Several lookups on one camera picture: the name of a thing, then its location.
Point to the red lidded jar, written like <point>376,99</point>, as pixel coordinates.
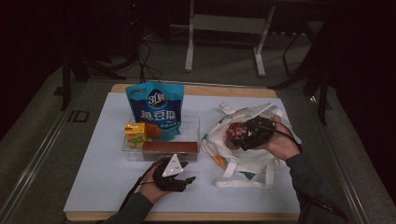
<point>235,132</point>

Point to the person's left hand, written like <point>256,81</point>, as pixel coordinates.
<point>152,191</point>

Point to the wooden table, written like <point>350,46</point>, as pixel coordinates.
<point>218,91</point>

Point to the black tripod stand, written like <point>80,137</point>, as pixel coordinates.
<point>67,77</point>

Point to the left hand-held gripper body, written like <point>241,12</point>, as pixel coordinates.
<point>165,183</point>

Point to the clear plastic tray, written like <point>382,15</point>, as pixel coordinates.
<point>190,130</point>

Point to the white table mat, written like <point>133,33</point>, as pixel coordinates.
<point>102,174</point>

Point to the black metal stand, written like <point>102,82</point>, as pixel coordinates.
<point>323,93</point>

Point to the brown box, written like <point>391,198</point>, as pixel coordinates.
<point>169,149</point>

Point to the blue snack bag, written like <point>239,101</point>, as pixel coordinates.
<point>157,109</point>

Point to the person's right hand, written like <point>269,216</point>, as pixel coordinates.
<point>281,143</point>

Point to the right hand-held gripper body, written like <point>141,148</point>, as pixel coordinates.
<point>260,133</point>

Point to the white patterned tote bag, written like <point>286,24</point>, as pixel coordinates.
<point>249,165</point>

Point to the metal floor rail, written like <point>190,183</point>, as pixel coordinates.
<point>345,168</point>
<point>34,161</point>

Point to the white metal stand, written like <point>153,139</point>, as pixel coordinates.
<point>227,23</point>

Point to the yellow drink carton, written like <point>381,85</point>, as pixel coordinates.
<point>136,133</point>

